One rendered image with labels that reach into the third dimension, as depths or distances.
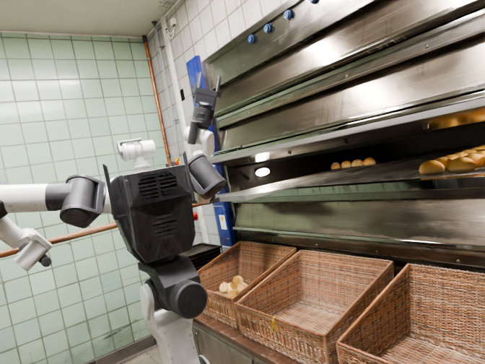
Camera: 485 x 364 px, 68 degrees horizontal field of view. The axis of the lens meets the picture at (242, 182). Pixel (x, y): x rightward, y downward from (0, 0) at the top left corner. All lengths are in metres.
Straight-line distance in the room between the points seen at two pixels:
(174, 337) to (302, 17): 1.50
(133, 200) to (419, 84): 1.08
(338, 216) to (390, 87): 0.64
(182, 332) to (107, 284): 1.78
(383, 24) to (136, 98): 2.23
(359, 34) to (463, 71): 0.45
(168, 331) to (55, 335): 1.83
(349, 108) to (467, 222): 0.64
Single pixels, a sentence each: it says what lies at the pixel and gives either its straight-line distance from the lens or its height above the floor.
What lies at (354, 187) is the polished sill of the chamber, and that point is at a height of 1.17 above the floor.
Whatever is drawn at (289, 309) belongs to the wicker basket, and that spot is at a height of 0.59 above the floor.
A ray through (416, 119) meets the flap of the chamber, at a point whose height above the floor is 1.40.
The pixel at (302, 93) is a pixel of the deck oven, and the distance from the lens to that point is 1.87.
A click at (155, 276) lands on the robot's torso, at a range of 1.26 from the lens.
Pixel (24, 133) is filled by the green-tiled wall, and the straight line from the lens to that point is 3.05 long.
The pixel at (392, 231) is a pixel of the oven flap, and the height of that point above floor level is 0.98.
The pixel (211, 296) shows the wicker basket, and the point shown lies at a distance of 2.01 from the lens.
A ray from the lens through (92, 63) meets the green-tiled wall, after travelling 3.27.
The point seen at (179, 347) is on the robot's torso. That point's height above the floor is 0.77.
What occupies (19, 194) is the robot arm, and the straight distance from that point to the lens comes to 1.31.
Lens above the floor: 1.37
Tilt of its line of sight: 3 degrees down
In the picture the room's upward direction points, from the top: 11 degrees counter-clockwise
